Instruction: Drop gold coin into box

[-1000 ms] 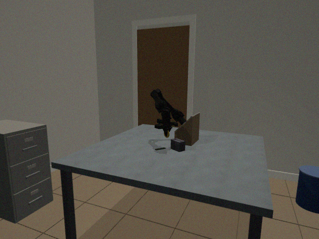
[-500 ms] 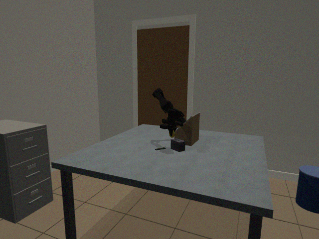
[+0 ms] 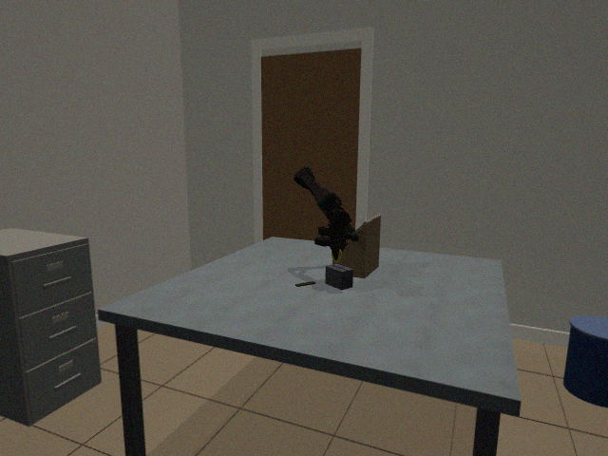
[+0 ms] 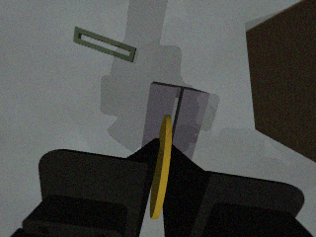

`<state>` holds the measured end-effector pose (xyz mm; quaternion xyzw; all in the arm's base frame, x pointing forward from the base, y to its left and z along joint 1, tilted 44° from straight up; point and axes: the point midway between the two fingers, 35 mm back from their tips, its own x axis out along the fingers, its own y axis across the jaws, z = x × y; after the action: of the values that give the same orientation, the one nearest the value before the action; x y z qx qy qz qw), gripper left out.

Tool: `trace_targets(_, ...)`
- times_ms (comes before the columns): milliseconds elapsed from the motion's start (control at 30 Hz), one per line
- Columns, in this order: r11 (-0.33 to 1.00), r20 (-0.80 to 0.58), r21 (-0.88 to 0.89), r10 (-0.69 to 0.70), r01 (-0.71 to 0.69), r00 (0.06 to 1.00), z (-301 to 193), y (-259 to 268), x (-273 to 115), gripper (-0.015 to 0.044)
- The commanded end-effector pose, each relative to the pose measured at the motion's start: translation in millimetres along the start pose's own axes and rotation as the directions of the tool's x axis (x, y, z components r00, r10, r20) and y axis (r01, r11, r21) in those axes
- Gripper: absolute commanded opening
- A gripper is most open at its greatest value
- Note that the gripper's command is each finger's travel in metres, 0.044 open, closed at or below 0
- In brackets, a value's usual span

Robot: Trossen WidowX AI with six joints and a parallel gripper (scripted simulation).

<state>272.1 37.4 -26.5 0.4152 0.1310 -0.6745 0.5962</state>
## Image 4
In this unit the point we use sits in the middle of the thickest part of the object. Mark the gold coin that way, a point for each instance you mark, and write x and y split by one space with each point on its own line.
159 183

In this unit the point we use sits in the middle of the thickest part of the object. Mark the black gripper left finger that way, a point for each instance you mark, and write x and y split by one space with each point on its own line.
79 174

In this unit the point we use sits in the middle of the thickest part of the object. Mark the dark green rectangular frame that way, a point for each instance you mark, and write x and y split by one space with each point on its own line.
77 38

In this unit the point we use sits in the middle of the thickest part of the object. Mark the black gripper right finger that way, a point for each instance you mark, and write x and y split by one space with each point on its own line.
191 193

